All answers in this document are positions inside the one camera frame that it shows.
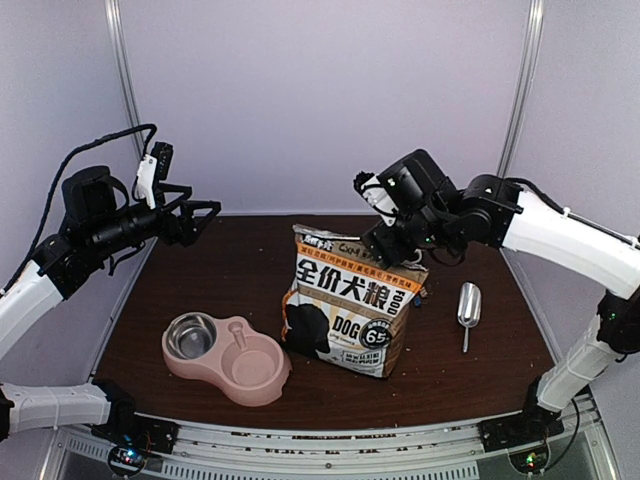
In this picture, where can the front aluminium rail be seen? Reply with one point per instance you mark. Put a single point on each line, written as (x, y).
(440, 451)

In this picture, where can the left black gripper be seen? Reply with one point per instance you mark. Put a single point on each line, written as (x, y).
(184, 232)

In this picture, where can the dog food bag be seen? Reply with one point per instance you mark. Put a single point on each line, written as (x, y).
(343, 307)

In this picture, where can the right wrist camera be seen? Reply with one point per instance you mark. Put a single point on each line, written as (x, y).
(368, 186)

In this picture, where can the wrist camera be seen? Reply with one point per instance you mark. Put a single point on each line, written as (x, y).
(152, 169)
(368, 186)

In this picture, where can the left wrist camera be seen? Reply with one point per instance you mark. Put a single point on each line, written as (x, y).
(152, 169)

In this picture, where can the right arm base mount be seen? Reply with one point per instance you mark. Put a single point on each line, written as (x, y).
(525, 434)

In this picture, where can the left aluminium frame post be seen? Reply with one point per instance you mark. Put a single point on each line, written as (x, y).
(118, 42)

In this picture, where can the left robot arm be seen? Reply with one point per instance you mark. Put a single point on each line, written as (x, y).
(95, 234)

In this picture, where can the pink double pet bowl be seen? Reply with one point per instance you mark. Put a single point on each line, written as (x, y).
(248, 367)

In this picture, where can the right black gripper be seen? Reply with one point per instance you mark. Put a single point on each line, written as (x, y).
(386, 250)

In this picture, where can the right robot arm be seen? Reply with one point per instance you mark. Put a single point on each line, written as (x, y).
(422, 211)

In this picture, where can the aluminium frame post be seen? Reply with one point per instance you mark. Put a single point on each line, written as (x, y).
(118, 42)
(528, 62)

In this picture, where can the steel bowl insert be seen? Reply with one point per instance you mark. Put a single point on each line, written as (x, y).
(190, 335)

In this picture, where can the metal scoop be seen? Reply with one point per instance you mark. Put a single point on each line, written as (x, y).
(469, 310)

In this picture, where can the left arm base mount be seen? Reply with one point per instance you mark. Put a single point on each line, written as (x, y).
(135, 439)

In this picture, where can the right aluminium frame post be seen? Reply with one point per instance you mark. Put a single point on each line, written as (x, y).
(528, 62)

